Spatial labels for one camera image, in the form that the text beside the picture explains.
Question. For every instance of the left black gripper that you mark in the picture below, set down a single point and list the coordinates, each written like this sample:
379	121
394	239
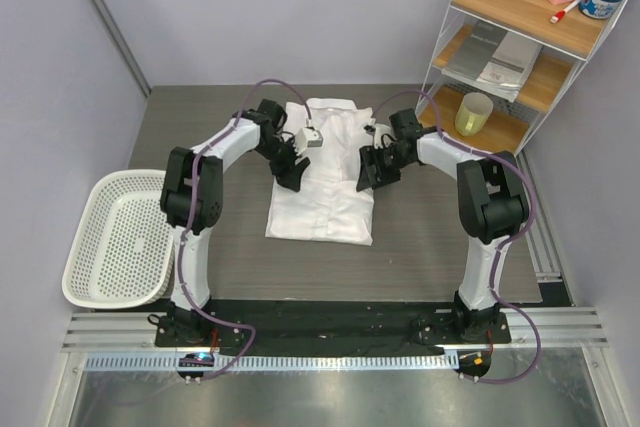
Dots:
290	177

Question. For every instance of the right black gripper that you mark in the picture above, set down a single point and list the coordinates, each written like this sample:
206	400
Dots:
371	156

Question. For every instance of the white long sleeve shirt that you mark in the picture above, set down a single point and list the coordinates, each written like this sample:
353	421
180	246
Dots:
328	207

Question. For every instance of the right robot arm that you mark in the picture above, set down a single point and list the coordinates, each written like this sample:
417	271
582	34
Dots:
492	205

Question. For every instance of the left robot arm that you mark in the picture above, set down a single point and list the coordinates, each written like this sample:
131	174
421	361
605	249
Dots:
192	200

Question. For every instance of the light grey booklet stack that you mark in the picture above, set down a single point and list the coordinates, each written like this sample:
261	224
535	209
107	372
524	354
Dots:
509	67

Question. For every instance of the pale yellow cup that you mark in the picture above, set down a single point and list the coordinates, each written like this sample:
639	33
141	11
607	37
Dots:
473	113

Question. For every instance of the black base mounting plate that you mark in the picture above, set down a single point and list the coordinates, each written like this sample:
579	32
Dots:
333	329

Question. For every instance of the white perforated plastic basket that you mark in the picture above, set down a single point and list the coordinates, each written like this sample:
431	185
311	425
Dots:
122	253

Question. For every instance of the red white marker pen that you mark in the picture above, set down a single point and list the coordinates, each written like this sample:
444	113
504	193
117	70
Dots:
561	14

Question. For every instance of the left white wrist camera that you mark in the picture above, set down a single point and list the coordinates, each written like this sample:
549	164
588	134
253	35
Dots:
307	137

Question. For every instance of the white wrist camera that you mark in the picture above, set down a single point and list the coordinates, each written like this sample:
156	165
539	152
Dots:
377	131
307	137

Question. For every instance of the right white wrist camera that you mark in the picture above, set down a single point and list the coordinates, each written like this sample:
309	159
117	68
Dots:
377	131

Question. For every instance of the slotted grey cable duct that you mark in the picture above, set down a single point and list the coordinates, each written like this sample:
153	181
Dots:
183	362

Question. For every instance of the white wire wooden shelf rack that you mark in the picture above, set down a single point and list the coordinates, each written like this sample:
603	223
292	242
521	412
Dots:
567	48

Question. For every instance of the grey wall corner strip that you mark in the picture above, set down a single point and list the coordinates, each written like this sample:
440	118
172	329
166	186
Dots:
122	47

